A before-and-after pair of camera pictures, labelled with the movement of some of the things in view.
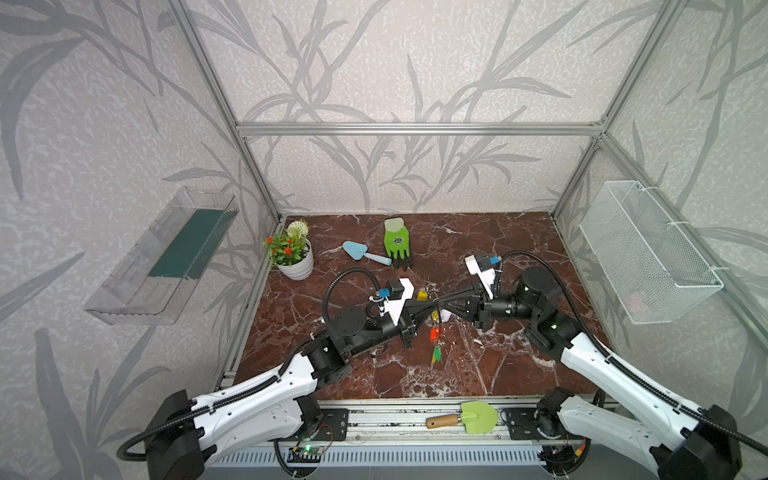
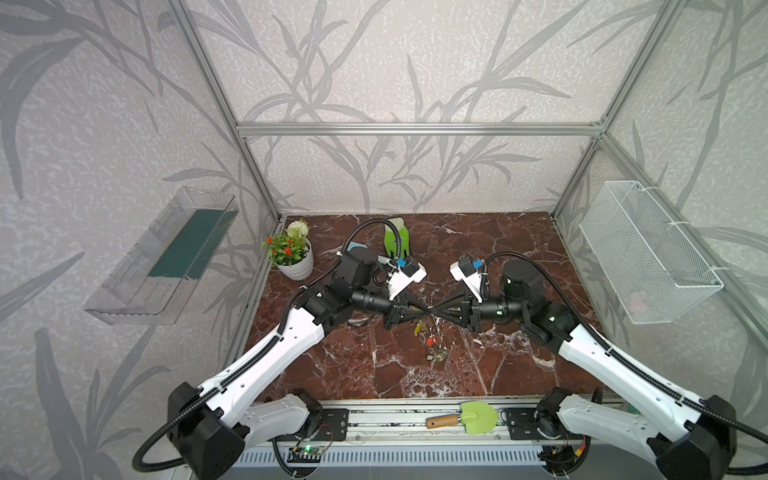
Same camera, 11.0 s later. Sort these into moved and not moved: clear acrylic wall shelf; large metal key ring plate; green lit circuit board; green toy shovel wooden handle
Moved: large metal key ring plate
Not moved: green toy shovel wooden handle; clear acrylic wall shelf; green lit circuit board
